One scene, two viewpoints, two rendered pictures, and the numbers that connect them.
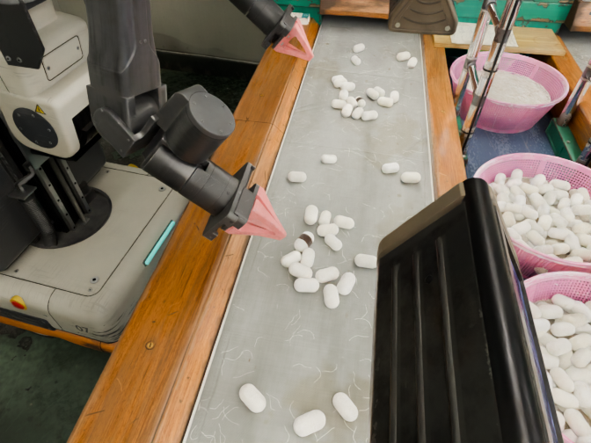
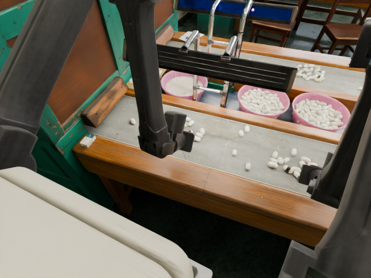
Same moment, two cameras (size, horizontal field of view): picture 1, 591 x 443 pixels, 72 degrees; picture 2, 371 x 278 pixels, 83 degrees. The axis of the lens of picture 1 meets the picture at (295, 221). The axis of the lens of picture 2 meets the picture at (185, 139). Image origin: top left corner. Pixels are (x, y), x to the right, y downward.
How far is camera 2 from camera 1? 0.93 m
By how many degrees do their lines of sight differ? 51
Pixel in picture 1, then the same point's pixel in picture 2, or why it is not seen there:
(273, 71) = (153, 163)
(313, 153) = (227, 158)
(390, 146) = (223, 130)
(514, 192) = (250, 105)
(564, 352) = (314, 118)
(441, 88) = (188, 102)
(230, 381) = not seen: hidden behind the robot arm
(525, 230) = (270, 109)
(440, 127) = (218, 111)
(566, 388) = (326, 121)
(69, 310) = not seen: outside the picture
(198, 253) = (307, 207)
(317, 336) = not seen: hidden behind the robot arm
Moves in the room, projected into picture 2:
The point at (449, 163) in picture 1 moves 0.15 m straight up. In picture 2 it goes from (243, 115) to (250, 90)
